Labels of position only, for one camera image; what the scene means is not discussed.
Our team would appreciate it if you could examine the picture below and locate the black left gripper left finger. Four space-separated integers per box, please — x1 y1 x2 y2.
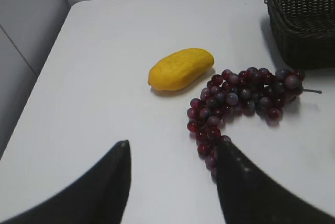
4 140 131 223

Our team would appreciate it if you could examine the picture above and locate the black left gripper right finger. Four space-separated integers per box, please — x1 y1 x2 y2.
216 142 334 223

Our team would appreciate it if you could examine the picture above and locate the black wicker basket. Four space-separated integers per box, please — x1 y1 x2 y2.
264 0 334 70

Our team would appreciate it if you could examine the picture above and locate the purple grape bunch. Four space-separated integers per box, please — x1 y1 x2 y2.
187 67 307 181

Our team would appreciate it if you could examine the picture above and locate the yellow mango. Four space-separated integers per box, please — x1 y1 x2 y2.
148 48 215 91

